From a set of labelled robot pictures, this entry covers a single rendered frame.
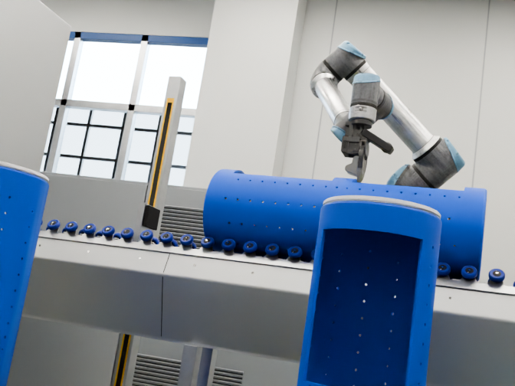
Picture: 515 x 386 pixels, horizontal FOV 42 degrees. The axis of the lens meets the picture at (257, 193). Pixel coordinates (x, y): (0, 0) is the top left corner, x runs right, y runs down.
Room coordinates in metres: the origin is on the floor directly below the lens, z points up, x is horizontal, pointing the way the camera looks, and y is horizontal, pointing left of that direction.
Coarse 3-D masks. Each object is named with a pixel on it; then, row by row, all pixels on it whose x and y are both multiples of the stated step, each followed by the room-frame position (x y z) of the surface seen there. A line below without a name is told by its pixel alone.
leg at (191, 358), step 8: (184, 352) 2.24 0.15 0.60; (192, 352) 2.23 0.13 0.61; (200, 352) 2.25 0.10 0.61; (184, 360) 2.23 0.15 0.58; (192, 360) 2.22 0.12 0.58; (200, 360) 2.26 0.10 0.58; (184, 368) 2.23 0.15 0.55; (192, 368) 2.22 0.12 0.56; (184, 376) 2.23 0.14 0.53; (192, 376) 2.22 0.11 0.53; (184, 384) 2.23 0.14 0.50; (192, 384) 2.23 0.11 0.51
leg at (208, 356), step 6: (204, 348) 2.36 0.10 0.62; (210, 348) 2.36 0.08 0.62; (204, 354) 2.36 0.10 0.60; (210, 354) 2.36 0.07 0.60; (216, 354) 2.39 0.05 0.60; (204, 360) 2.36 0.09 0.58; (210, 360) 2.35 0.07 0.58; (204, 366) 2.36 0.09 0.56; (210, 366) 2.36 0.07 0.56; (198, 372) 2.37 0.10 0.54; (204, 372) 2.36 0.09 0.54; (210, 372) 2.36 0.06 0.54; (198, 378) 2.36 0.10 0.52; (204, 378) 2.36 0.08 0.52; (210, 378) 2.37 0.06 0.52; (198, 384) 2.36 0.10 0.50; (204, 384) 2.36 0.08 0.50; (210, 384) 2.38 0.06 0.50
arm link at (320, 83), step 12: (324, 72) 2.69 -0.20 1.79; (312, 84) 2.70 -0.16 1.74; (324, 84) 2.62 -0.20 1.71; (336, 84) 2.71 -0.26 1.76; (324, 96) 2.54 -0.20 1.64; (336, 96) 2.48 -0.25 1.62; (336, 108) 2.40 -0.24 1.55; (348, 108) 2.38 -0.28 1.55; (336, 120) 2.34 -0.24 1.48; (348, 120) 2.28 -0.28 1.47; (336, 132) 2.30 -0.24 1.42
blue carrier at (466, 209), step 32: (224, 192) 2.17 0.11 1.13; (256, 192) 2.14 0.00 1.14; (288, 192) 2.11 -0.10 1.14; (320, 192) 2.08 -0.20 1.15; (352, 192) 2.05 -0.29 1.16; (384, 192) 2.02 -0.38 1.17; (416, 192) 2.00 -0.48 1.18; (448, 192) 1.97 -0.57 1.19; (480, 192) 1.96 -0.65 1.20; (224, 224) 2.18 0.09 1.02; (256, 224) 2.14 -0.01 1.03; (288, 224) 2.10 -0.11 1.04; (448, 224) 1.93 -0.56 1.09; (480, 224) 1.90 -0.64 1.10; (288, 256) 2.19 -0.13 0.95; (448, 256) 1.96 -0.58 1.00; (480, 256) 1.93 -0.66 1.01
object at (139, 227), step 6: (144, 204) 2.36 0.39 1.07; (138, 210) 2.37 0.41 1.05; (144, 210) 2.37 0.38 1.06; (150, 210) 2.38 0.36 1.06; (156, 210) 2.42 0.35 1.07; (138, 216) 2.37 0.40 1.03; (144, 216) 2.37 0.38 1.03; (150, 216) 2.38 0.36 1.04; (156, 216) 2.43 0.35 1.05; (138, 222) 2.37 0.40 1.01; (144, 222) 2.37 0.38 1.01; (150, 222) 2.39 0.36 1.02; (156, 222) 2.43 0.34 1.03; (138, 228) 2.37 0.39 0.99; (144, 228) 2.39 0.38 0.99; (150, 228) 2.42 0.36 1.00; (156, 228) 2.44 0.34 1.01; (138, 234) 2.37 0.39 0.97; (138, 240) 2.36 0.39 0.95
